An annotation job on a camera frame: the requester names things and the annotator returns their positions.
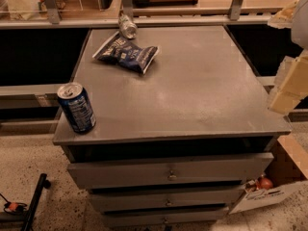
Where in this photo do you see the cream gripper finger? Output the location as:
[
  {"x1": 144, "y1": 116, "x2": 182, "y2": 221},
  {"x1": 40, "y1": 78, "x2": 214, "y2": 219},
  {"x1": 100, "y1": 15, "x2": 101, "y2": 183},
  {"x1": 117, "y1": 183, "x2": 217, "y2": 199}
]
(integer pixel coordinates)
[
  {"x1": 268, "y1": 0, "x2": 298, "y2": 29},
  {"x1": 268, "y1": 50, "x2": 308, "y2": 116}
]

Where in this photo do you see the blue pepsi can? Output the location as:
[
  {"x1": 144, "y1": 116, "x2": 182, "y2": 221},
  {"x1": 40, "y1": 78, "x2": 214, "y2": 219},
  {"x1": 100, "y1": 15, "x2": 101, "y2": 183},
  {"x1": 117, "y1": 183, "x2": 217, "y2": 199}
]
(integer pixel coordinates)
[{"x1": 57, "y1": 82, "x2": 96, "y2": 133}]

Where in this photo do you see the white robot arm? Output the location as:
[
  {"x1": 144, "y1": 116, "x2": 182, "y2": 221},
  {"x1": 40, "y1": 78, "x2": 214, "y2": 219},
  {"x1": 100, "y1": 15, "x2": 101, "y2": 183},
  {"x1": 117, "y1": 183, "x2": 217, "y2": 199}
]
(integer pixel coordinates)
[{"x1": 268, "y1": 0, "x2": 308, "y2": 116}]

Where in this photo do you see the silver green soda can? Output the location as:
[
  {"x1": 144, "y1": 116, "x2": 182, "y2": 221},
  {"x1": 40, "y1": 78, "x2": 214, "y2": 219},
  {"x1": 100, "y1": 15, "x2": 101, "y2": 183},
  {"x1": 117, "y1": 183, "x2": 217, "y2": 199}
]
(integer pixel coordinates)
[{"x1": 118, "y1": 14, "x2": 138, "y2": 39}]

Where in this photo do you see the cardboard box with items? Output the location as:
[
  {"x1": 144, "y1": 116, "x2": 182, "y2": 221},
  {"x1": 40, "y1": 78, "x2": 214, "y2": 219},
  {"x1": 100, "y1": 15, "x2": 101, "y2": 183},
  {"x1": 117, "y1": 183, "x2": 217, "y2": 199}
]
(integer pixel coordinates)
[{"x1": 230, "y1": 135, "x2": 308, "y2": 214}]

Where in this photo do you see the red onion in box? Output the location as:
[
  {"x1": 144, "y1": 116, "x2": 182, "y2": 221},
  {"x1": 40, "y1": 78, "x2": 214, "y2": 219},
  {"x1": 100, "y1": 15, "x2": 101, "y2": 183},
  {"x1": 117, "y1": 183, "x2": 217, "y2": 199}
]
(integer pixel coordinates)
[{"x1": 257, "y1": 176, "x2": 273, "y2": 190}]

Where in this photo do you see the top grey drawer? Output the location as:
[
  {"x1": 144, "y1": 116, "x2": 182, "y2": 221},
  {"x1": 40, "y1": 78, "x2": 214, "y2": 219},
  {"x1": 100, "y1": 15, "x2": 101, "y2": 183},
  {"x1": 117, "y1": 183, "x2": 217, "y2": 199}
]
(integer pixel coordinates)
[{"x1": 67, "y1": 152, "x2": 273, "y2": 189}]

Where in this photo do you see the grey drawer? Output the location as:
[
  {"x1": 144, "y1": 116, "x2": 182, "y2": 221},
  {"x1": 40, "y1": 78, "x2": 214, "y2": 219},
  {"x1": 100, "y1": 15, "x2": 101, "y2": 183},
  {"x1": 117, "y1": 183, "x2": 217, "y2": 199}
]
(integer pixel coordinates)
[
  {"x1": 67, "y1": 152, "x2": 273, "y2": 189},
  {"x1": 103, "y1": 207, "x2": 229, "y2": 227},
  {"x1": 90, "y1": 188, "x2": 244, "y2": 212}
]

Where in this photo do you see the grey drawer cabinet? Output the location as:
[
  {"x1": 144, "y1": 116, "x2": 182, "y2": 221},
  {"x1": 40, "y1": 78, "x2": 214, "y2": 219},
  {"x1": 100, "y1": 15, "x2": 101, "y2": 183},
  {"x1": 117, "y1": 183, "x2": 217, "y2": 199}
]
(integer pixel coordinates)
[{"x1": 54, "y1": 26, "x2": 291, "y2": 218}]

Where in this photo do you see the middle grey drawer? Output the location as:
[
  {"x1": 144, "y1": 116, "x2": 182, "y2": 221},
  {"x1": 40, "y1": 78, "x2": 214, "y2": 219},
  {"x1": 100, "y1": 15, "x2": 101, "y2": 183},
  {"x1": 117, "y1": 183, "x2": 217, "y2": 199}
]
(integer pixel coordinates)
[{"x1": 90, "y1": 188, "x2": 244, "y2": 212}]

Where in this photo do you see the bottom grey drawer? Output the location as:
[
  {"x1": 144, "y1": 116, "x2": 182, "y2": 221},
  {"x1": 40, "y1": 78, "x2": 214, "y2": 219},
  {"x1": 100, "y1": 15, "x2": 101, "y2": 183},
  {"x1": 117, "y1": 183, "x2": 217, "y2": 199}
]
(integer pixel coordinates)
[{"x1": 103, "y1": 207, "x2": 229, "y2": 227}]

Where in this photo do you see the blue chip bag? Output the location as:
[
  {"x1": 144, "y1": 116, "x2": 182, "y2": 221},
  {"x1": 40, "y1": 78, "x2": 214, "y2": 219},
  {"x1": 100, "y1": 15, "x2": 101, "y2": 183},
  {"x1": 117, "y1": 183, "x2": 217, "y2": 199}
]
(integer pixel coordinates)
[{"x1": 92, "y1": 32, "x2": 159, "y2": 74}]

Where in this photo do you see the grey metal railing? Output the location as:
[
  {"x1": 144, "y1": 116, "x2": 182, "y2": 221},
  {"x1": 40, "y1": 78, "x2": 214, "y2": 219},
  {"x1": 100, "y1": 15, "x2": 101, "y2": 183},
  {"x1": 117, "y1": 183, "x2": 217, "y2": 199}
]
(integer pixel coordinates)
[{"x1": 0, "y1": 0, "x2": 308, "y2": 30}]

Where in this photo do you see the black stand leg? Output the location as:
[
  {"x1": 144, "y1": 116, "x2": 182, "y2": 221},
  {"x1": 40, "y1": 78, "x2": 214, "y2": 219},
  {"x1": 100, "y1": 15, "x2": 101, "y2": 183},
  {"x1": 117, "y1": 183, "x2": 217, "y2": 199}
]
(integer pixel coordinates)
[{"x1": 20, "y1": 173, "x2": 51, "y2": 231}]

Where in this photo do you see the orange black cable clamp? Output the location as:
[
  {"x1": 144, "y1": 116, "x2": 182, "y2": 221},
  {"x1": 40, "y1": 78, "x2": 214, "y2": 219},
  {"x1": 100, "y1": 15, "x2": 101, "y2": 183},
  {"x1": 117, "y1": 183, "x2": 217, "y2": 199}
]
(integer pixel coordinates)
[{"x1": 0, "y1": 193, "x2": 27, "y2": 216}]

